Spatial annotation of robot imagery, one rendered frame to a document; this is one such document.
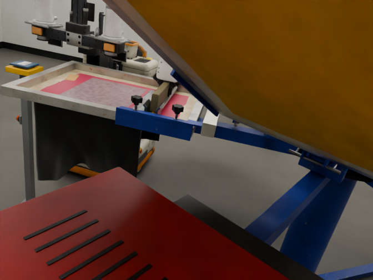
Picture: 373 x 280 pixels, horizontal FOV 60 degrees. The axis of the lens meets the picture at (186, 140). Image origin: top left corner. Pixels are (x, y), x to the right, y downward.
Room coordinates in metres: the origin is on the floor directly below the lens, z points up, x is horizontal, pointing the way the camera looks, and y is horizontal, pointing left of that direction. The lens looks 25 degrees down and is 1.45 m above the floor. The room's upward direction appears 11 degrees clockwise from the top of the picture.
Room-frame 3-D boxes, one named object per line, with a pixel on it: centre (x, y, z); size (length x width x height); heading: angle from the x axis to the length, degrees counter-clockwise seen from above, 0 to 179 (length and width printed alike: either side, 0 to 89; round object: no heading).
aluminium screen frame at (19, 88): (1.45, 0.35, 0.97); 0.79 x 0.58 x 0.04; 85
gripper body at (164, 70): (1.43, 0.14, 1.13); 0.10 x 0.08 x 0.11; 85
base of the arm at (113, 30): (1.87, 0.51, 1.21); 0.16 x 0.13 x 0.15; 169
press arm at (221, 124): (1.41, -0.09, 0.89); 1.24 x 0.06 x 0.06; 85
